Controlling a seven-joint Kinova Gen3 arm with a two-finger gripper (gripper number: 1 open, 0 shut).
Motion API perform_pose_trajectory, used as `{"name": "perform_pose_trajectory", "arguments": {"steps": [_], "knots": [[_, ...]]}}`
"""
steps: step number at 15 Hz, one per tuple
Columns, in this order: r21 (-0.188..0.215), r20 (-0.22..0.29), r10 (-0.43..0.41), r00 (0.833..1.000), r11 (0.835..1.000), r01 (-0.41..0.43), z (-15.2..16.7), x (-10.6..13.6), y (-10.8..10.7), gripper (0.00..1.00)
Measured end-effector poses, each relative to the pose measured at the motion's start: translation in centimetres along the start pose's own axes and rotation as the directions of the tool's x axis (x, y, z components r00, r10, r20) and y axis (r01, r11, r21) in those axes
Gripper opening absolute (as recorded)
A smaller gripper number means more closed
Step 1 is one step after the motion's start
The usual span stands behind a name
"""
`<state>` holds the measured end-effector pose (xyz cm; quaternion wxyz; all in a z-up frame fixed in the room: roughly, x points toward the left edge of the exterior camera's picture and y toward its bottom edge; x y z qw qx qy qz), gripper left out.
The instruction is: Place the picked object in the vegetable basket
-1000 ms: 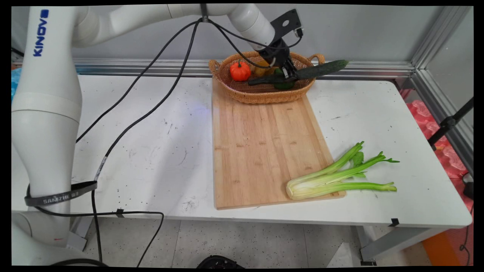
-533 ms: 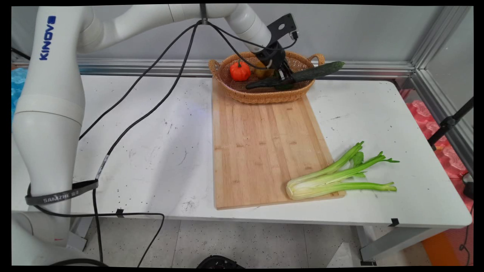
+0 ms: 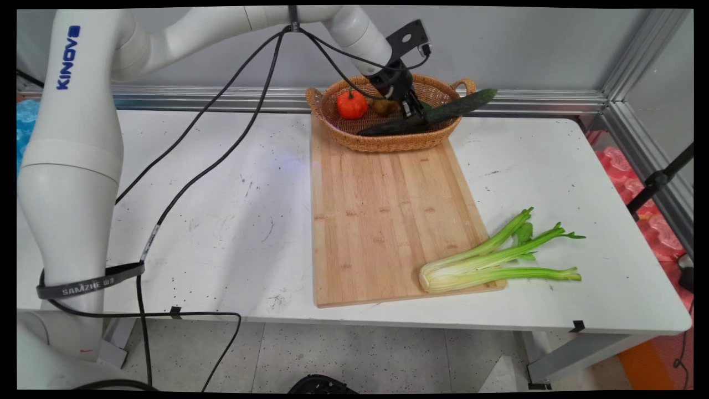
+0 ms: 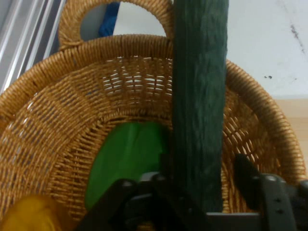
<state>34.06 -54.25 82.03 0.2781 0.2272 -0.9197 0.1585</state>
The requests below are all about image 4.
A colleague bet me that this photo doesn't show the horizontal aluminium frame rail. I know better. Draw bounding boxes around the horizontal aluminium frame rail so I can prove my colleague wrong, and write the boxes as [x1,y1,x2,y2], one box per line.
[0,0,66,90]

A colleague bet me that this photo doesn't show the green bell pepper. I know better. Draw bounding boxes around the green bell pepper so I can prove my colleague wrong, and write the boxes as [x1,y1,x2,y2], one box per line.
[84,121,170,211]

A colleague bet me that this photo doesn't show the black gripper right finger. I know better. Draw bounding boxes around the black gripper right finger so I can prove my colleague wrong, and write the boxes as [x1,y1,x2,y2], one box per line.
[234,153,308,231]

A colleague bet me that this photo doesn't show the woven wicker basket with handles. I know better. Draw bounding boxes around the woven wicker basket with handles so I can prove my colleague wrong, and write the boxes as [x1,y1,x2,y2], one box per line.
[0,0,306,231]

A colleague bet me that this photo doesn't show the dark green cucumber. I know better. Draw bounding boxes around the dark green cucumber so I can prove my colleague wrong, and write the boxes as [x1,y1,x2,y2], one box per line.
[170,0,229,214]

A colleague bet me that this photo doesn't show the yellow bell pepper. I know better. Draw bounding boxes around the yellow bell pepper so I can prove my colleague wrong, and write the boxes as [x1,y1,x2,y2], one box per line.
[0,194,65,231]

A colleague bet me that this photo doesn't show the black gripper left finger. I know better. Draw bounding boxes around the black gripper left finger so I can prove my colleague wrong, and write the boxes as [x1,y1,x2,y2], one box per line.
[76,153,208,231]

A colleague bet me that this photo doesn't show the blue cloth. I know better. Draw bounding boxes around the blue cloth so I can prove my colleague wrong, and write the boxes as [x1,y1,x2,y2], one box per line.
[98,1,121,38]

